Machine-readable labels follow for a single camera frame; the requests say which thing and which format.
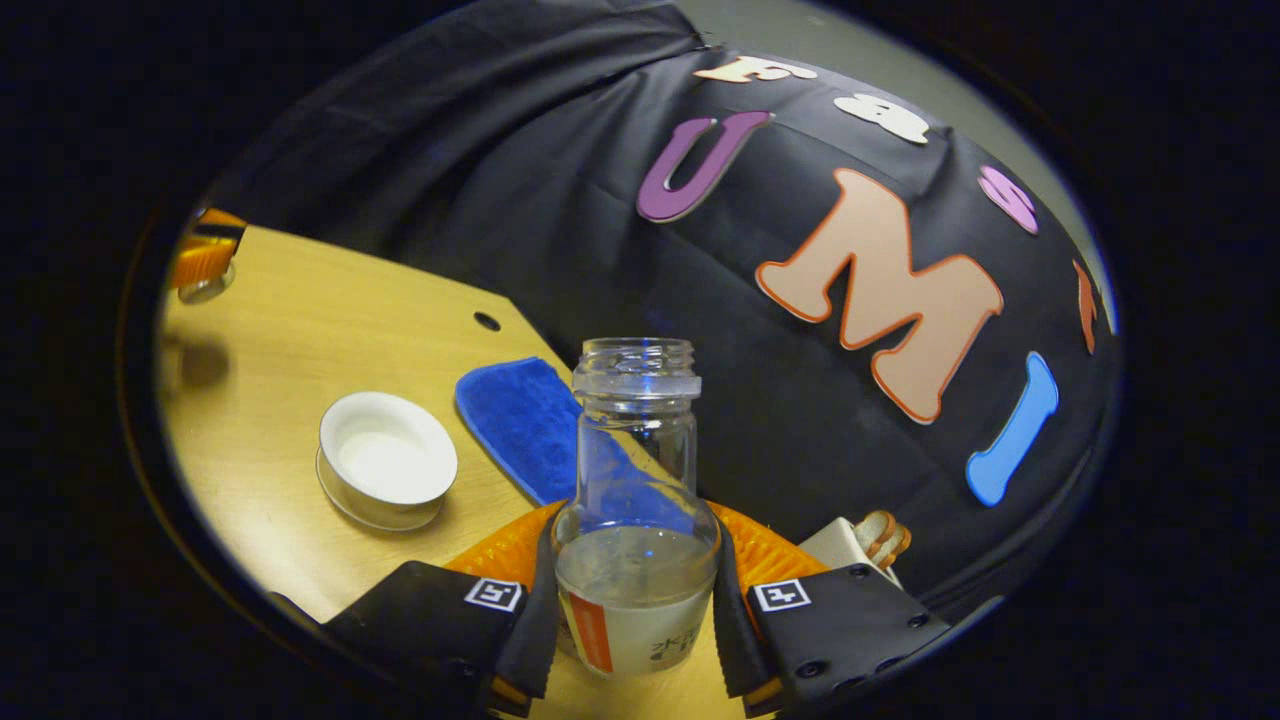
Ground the clear glass water bottle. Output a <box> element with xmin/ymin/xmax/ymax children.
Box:
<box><xmin>552</xmin><ymin>338</ymin><xmax>721</xmax><ymax>676</ymax></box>

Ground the black backdrop cloth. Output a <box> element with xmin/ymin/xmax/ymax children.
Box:
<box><xmin>205</xmin><ymin>0</ymin><xmax>1121</xmax><ymax>601</ymax></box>

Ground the blue towel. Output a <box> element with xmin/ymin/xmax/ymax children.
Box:
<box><xmin>455</xmin><ymin>357</ymin><xmax>586</xmax><ymax>506</ymax></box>

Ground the beige teacup lid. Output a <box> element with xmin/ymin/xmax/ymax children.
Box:
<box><xmin>178</xmin><ymin>262</ymin><xmax>237</xmax><ymax>305</ymax></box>

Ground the white toaster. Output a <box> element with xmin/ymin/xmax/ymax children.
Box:
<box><xmin>798</xmin><ymin>516</ymin><xmax>901</xmax><ymax>591</ymax></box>

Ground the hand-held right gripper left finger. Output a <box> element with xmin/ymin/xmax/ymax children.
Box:
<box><xmin>325</xmin><ymin>500</ymin><xmax>566</xmax><ymax>717</ymax></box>

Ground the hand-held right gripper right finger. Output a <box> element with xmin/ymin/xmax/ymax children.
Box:
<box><xmin>705</xmin><ymin>500</ymin><xmax>951</xmax><ymax>717</ymax></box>

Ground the beige teacup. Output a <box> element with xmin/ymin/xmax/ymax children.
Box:
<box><xmin>318</xmin><ymin>391</ymin><xmax>459</xmax><ymax>521</ymax></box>

